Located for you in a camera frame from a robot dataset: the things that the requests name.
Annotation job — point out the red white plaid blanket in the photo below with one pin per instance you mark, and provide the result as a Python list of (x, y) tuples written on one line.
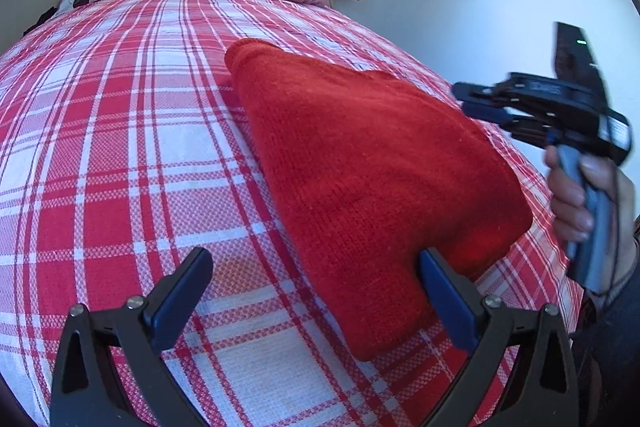
[(125, 132)]

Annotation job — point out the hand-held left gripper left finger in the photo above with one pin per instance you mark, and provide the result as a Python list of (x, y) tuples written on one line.
[(180, 297)]

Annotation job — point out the person's right hand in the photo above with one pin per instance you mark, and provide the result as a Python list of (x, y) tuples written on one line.
[(567, 207)]

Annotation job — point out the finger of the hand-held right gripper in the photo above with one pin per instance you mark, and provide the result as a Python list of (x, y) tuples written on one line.
[(482, 112), (477, 91)]

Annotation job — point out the dark cloth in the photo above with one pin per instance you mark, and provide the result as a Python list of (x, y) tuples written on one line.
[(42, 18)]

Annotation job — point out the red knit sweater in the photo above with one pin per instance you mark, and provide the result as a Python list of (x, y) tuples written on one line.
[(360, 167)]

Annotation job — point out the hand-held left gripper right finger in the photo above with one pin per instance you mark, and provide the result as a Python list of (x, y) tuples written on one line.
[(450, 302)]

